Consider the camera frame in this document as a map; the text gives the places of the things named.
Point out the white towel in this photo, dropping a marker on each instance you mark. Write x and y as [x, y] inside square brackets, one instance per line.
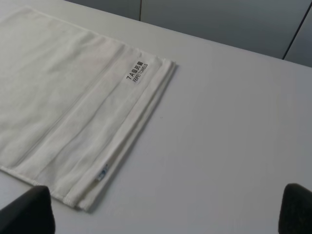
[72, 103]

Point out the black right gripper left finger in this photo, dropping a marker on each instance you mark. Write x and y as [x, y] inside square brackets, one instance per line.
[31, 213]

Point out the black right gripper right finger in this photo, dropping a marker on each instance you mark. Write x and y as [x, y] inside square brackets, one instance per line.
[296, 210]

